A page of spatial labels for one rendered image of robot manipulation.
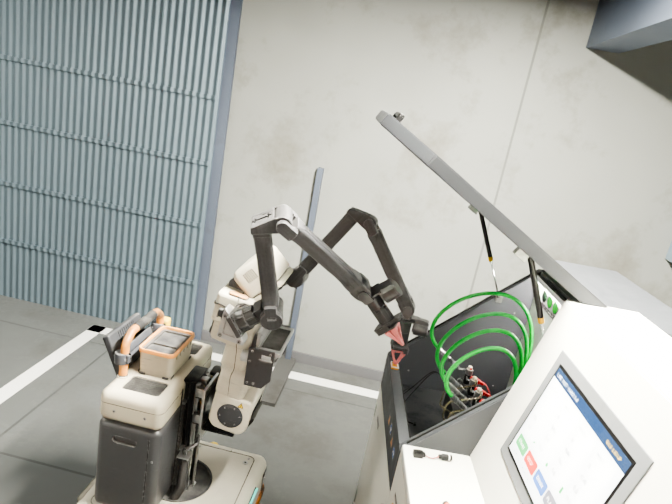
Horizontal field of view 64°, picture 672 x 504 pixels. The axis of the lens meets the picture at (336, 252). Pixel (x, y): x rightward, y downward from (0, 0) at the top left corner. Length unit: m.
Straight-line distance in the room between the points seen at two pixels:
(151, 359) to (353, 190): 2.03
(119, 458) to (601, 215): 3.16
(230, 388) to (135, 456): 0.43
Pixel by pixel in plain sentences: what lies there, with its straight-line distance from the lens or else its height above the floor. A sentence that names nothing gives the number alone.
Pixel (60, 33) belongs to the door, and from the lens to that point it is 4.43.
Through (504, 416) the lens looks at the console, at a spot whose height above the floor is 1.17.
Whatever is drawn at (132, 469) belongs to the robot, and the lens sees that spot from 2.35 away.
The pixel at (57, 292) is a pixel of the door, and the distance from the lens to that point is 4.78.
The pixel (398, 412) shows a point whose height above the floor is 0.95.
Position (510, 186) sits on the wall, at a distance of 3.82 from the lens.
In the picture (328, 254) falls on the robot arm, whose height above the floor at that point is 1.51.
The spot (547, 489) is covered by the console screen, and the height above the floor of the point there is 1.20.
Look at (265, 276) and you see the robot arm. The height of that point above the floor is 1.39.
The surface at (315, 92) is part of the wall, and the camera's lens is 3.78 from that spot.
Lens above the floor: 2.00
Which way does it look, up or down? 16 degrees down
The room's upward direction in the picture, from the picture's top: 11 degrees clockwise
